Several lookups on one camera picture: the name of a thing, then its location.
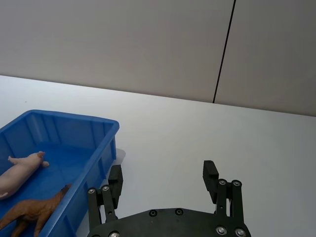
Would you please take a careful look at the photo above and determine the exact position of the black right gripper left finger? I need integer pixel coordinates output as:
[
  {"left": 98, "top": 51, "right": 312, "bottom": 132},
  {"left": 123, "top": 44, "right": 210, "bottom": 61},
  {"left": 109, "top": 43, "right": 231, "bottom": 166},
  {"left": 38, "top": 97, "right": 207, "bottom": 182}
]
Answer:
[{"left": 87, "top": 164, "right": 124, "bottom": 228}]

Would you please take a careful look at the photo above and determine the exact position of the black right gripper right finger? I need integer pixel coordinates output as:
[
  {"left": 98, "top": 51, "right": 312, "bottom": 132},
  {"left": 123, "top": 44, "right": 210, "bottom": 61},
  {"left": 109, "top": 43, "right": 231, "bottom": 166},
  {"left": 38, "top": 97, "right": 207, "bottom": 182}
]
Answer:
[{"left": 202, "top": 160, "right": 245, "bottom": 224}]

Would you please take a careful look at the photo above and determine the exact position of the blue plastic bin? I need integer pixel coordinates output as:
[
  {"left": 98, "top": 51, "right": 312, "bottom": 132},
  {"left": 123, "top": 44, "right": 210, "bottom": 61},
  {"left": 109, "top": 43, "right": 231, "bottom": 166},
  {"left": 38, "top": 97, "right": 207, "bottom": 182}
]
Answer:
[{"left": 0, "top": 110, "right": 120, "bottom": 237}]

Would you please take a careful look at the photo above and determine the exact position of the brown toy horse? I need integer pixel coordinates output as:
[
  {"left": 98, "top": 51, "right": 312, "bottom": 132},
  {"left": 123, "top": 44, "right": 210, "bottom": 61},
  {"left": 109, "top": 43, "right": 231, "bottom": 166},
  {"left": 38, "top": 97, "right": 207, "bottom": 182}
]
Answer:
[{"left": 0, "top": 183, "right": 73, "bottom": 237}]

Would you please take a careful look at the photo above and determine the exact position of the pink toy pig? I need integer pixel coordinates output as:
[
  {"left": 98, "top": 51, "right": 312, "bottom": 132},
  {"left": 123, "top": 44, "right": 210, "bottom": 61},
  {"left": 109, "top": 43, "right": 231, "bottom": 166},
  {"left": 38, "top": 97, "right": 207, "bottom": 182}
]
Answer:
[{"left": 0, "top": 151, "right": 50, "bottom": 200}]

